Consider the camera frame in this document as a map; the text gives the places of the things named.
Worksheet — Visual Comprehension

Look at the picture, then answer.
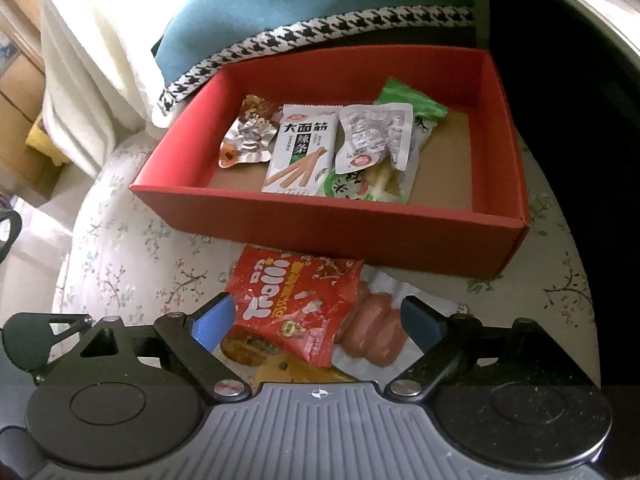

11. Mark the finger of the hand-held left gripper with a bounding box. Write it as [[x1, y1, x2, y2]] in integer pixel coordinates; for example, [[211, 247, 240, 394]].
[[0, 312, 93, 386]]

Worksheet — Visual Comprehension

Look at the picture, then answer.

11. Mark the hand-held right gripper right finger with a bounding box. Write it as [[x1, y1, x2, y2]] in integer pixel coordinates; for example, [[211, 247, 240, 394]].
[[384, 295, 601, 403]]

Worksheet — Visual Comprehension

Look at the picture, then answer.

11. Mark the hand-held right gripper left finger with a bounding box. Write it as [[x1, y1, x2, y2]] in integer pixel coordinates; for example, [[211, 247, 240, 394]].
[[37, 294, 253, 403]]

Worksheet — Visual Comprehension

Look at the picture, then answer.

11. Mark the small brown snack packet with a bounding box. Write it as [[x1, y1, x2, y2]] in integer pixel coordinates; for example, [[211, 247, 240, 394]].
[[220, 332, 281, 366]]

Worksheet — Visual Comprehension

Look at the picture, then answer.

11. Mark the clear sausage packet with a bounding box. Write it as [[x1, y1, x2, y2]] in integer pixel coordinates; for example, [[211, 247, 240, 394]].
[[330, 267, 451, 376]]

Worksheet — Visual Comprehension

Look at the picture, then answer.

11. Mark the red cartoon-print snack packet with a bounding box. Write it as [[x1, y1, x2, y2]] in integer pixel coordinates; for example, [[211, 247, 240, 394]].
[[224, 246, 367, 367]]

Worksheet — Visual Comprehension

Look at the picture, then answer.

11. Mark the orange-yellow snack packet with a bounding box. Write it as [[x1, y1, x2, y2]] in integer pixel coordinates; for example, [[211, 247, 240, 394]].
[[252, 355, 361, 388]]

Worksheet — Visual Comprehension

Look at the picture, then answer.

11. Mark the red cardboard box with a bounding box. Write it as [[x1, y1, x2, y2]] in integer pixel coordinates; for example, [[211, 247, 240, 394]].
[[129, 45, 532, 281]]

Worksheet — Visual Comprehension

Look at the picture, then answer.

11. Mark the white stick-print snack packet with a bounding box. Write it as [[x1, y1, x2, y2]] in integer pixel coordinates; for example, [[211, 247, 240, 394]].
[[261, 104, 342, 196]]

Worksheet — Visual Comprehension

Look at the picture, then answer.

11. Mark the silver brown snack packet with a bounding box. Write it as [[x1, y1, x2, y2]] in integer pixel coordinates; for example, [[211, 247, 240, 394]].
[[218, 94, 283, 168]]

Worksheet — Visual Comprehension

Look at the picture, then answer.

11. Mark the green clear snack packet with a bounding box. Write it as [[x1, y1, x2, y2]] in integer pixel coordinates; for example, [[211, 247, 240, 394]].
[[320, 77, 449, 205]]

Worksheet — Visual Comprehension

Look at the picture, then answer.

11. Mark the floral tablecloth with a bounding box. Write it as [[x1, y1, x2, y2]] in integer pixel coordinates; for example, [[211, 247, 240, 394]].
[[50, 130, 601, 396]]

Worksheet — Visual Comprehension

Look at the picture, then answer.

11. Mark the dark curved object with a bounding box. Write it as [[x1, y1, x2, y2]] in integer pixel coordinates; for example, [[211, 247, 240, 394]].
[[0, 210, 22, 266]]

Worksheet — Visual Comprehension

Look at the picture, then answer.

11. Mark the yellow object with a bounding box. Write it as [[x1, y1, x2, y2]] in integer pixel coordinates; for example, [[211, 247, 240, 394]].
[[25, 115, 71, 166]]

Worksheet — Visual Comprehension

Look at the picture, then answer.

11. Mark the dark table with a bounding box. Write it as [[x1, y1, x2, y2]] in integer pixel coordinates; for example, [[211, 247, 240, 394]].
[[487, 0, 640, 386]]

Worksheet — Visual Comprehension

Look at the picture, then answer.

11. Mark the brown cardboard box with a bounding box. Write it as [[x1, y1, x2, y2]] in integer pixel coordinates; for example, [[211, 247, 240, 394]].
[[0, 0, 63, 201]]

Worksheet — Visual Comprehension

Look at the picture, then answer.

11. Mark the white blanket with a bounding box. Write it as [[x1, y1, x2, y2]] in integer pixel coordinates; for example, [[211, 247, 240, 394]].
[[39, 0, 241, 181]]

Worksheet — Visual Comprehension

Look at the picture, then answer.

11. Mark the teal houndstooth-trimmed cushion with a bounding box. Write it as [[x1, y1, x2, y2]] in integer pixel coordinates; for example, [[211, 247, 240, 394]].
[[152, 0, 488, 113]]

